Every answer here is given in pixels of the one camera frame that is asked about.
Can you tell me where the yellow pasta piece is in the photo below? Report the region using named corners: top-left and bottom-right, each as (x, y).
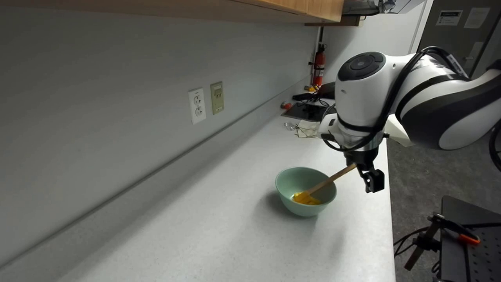
top-left (292, 192), bottom-right (323, 207)

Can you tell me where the black angled panel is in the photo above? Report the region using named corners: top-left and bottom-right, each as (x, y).
top-left (292, 80), bottom-right (339, 104)

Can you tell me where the grey door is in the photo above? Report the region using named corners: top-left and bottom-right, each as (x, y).
top-left (417, 0), bottom-right (501, 76)

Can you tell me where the stainless range hood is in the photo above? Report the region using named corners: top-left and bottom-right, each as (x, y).
top-left (342, 0), bottom-right (398, 18)

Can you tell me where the white paper sign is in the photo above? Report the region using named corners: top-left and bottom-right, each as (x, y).
top-left (437, 8), bottom-right (464, 27)
top-left (464, 7), bottom-right (492, 30)

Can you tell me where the white wall outlet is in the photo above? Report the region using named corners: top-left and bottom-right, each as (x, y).
top-left (188, 87), bottom-right (209, 126)

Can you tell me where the wooden wall cabinet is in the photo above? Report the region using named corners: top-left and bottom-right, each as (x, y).
top-left (0, 0), bottom-right (362, 29)

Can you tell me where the red fire extinguisher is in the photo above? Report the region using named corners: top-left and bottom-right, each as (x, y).
top-left (309, 27), bottom-right (329, 91)

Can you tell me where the mint green bowl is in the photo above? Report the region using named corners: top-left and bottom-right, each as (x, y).
top-left (274, 167), bottom-right (339, 220)

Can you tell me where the black perforated table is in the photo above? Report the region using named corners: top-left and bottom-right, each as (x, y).
top-left (439, 195), bottom-right (501, 282)

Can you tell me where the black cable bundle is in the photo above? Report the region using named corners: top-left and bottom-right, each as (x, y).
top-left (393, 225), bottom-right (442, 276)

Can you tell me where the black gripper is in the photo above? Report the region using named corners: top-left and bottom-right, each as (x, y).
top-left (346, 148), bottom-right (387, 195)

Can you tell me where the wooden spatula with yellow head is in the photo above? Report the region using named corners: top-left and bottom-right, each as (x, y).
top-left (292, 162), bottom-right (359, 207)

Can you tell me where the beige wall switch plate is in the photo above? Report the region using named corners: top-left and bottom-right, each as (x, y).
top-left (209, 80), bottom-right (228, 116)

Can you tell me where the beige cloth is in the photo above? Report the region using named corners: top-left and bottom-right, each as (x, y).
top-left (295, 120), bottom-right (328, 140)

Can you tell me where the black clamp with orange handle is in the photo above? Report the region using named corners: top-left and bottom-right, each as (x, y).
top-left (428, 212), bottom-right (483, 248)

